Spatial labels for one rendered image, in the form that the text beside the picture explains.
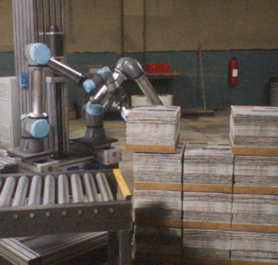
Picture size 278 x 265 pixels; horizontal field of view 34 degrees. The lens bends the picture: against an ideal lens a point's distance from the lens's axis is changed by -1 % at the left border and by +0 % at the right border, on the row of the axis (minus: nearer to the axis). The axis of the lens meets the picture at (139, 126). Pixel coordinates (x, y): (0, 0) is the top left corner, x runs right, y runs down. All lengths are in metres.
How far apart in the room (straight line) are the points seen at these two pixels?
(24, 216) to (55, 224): 0.13
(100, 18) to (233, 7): 2.72
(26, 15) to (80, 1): 6.20
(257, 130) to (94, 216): 1.14
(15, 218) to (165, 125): 1.09
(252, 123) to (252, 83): 7.41
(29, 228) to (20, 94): 1.38
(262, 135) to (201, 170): 0.40
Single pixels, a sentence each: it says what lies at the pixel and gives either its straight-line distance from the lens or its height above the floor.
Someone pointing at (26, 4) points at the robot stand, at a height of 1.70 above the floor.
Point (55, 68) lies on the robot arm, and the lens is 2.82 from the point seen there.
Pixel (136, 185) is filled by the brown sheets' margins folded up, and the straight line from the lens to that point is 2.76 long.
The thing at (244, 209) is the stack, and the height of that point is 0.51.
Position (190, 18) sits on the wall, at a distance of 9.55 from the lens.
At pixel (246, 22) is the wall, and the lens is 9.96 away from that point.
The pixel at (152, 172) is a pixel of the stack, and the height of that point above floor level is 0.71.
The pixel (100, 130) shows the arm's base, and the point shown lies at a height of 0.89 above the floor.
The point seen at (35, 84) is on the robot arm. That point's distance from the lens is 2.64.
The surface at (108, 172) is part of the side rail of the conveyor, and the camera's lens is 2.42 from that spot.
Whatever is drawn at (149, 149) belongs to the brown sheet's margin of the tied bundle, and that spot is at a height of 0.85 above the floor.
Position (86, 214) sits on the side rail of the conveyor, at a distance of 1.95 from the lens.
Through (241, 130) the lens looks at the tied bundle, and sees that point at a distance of 2.65.
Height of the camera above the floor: 1.46
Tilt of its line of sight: 10 degrees down
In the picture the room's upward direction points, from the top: straight up
